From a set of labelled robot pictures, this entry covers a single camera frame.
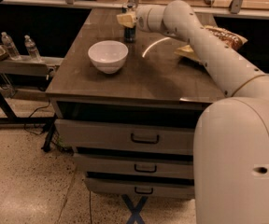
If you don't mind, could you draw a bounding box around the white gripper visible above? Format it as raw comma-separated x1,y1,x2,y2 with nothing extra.
117,6,155,33

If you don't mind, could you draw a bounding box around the red bull can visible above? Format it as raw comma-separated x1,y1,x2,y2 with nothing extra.
121,3,138,43

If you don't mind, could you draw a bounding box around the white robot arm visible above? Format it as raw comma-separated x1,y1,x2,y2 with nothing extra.
117,0,269,224

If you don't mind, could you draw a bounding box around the white bowl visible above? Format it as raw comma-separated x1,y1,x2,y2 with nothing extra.
88,40,128,74

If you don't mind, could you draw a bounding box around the right water bottle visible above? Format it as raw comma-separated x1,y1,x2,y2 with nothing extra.
24,35,42,62

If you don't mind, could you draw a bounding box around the water bottle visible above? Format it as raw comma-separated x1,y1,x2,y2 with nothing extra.
24,35,42,62
1,32,21,60

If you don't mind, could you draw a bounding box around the chip bag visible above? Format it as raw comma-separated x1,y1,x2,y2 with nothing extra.
175,25,248,63

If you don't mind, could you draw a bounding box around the grey drawer cabinet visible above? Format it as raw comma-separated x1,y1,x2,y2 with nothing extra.
47,8,223,186

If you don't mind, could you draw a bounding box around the top drawer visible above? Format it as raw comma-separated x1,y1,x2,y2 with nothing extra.
55,119,194,155

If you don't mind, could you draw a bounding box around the drawer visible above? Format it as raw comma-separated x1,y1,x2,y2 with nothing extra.
74,154,193,179
55,119,194,155
85,178,195,200

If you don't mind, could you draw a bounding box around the grey side shelf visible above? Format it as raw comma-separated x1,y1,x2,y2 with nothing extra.
0,56,63,77

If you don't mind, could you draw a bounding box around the left water bottle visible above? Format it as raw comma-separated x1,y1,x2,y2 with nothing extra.
1,32,21,60

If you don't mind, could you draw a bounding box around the middle drawer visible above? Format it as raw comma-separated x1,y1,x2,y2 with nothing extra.
74,154,193,179

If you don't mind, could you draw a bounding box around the bottom drawer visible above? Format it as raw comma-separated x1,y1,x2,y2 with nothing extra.
85,178,195,200

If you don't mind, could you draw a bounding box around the black floor cable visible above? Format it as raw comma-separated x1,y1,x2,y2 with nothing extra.
22,100,56,136

